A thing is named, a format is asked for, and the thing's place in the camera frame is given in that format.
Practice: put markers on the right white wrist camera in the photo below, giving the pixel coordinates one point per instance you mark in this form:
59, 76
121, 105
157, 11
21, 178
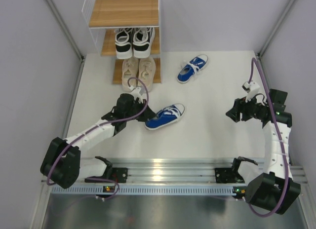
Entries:
252, 89

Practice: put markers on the aluminium frame post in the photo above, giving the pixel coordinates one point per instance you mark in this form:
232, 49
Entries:
63, 26
276, 28

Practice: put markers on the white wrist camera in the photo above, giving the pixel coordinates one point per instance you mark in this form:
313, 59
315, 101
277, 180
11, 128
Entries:
139, 93
252, 89

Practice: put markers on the black white sneaker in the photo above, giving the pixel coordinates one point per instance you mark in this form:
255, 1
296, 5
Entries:
123, 42
142, 42

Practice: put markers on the left aluminium frame post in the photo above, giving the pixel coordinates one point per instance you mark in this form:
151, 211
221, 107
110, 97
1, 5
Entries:
63, 26

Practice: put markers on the right aluminium frame post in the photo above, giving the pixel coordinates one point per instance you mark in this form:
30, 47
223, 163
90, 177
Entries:
276, 28

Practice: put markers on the blue canvas sneaker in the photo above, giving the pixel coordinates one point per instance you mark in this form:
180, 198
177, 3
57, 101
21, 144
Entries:
192, 68
166, 116

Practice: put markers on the slotted grey cable duct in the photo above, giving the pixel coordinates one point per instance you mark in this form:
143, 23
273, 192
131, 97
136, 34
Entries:
146, 190

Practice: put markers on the aluminium mounting rail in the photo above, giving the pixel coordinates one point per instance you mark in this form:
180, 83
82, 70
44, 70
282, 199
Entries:
173, 171

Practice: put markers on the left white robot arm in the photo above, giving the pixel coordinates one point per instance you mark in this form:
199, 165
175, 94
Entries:
63, 164

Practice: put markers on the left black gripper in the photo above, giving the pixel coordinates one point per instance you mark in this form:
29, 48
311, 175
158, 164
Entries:
146, 115

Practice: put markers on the wooden three-tier shoe shelf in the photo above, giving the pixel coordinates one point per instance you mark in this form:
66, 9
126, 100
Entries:
103, 17

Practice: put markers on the beige lace sneaker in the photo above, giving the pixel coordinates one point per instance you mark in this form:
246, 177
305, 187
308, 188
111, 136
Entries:
129, 69
147, 69

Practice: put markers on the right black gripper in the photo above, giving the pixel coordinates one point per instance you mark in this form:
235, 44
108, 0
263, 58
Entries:
240, 106

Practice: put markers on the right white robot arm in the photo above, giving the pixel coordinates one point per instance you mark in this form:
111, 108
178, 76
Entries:
273, 188

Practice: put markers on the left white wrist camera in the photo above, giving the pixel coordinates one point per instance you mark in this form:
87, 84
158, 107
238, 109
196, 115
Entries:
139, 93

